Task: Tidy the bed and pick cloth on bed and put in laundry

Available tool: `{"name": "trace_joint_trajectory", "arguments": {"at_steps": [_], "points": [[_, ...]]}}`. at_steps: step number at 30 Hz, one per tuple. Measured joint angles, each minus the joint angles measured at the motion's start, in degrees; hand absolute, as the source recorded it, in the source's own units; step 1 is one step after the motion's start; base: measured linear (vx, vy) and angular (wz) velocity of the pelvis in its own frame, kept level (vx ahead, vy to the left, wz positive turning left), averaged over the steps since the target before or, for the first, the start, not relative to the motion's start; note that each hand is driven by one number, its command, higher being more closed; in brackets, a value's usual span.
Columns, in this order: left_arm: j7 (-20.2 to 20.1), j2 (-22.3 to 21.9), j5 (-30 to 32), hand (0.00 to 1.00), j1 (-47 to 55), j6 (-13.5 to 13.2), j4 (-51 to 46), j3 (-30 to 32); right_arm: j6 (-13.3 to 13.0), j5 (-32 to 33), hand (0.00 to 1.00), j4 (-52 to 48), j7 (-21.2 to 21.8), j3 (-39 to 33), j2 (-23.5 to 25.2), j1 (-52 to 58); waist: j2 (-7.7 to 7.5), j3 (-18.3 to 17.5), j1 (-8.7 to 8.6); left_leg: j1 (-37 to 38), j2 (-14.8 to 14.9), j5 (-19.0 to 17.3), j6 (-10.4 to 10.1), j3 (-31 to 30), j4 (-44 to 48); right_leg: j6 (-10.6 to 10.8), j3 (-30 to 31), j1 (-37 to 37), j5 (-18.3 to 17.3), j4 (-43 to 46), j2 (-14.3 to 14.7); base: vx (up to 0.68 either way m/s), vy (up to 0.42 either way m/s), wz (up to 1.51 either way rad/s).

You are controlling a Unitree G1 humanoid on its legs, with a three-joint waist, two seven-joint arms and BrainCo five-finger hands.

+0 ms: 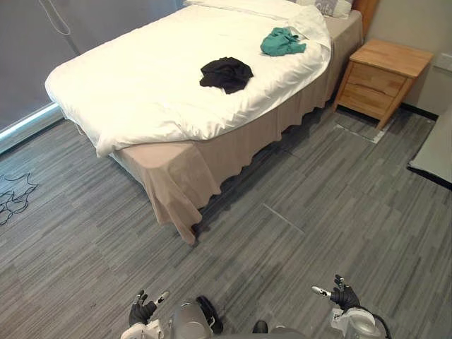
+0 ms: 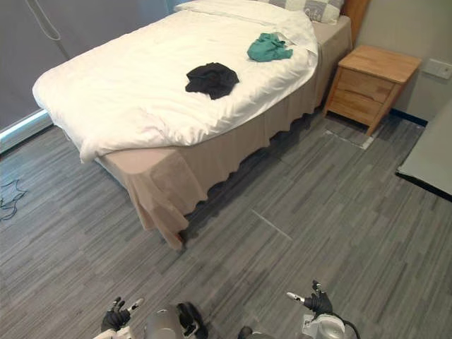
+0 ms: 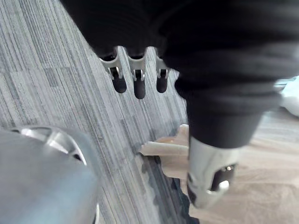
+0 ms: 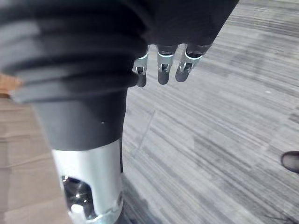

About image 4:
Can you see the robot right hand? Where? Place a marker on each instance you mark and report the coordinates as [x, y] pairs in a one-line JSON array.
[[77, 70]]

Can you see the beige bed skirt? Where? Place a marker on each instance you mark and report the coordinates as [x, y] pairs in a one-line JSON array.
[[21, 163]]

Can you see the robot dark foot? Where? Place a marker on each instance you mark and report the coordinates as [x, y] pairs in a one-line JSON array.
[[292, 162]]

